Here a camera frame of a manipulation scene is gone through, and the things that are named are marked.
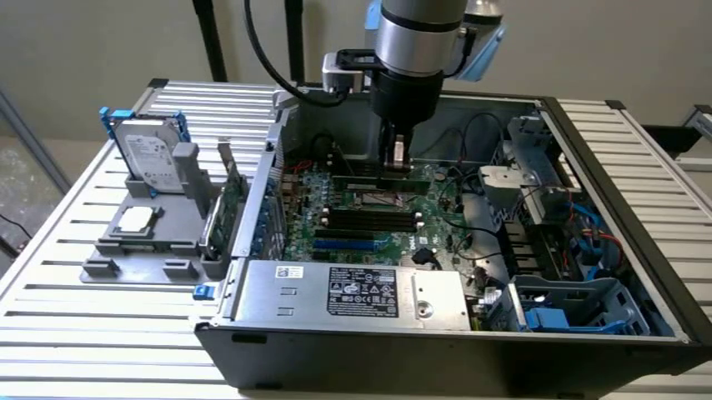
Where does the black RAM slot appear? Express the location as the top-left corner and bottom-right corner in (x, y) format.
(323, 220), (418, 234)
(328, 210), (419, 223)
(330, 205), (419, 218)
(326, 215), (419, 229)

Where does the blue disk bay latch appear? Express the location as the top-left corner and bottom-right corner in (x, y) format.
(525, 307), (571, 333)

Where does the red SATA wire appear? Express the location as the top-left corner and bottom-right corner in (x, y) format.
(594, 232), (628, 259)

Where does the green RAM stick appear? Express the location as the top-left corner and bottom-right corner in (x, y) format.
(331, 169), (430, 194)

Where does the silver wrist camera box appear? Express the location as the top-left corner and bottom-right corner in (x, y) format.
(320, 48), (379, 95)

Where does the blue expansion slot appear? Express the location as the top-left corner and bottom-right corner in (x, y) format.
(312, 237), (375, 252)

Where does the CPU socket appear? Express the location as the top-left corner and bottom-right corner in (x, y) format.
(350, 190), (415, 208)

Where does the grey parts rack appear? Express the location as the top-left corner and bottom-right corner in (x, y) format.
(80, 143), (232, 285)

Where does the black open PC case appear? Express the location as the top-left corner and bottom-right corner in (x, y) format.
(193, 87), (712, 400)

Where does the black expansion slot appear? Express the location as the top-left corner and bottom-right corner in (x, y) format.
(310, 249), (362, 262)

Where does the green Dell motherboard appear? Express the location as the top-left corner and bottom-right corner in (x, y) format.
(276, 160), (502, 288)

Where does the blue SATA wire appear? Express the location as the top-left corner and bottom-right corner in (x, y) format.
(561, 199), (608, 284)

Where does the grey disk bay cage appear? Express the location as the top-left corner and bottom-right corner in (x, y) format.
(506, 273), (652, 334)

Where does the silver optical drive cage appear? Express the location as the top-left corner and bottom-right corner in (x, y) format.
(477, 115), (585, 222)

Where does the silver power supply unit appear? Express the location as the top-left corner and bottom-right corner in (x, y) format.
(221, 260), (474, 333)

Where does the black stand pole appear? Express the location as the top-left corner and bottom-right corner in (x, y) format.
(191, 0), (230, 83)
(283, 0), (306, 87)

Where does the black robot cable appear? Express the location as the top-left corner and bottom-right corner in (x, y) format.
(242, 0), (351, 105)

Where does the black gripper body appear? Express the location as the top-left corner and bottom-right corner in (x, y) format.
(368, 70), (443, 126)

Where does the silver hard disk blue frame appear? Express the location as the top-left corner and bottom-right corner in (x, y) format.
(99, 106), (191, 195)

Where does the black power wire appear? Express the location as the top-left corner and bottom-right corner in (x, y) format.
(443, 112), (510, 197)

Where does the silver CPU chip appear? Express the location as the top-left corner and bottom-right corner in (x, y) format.
(116, 207), (155, 231)

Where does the green graphics card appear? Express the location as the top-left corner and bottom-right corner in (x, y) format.
(200, 141), (250, 262)

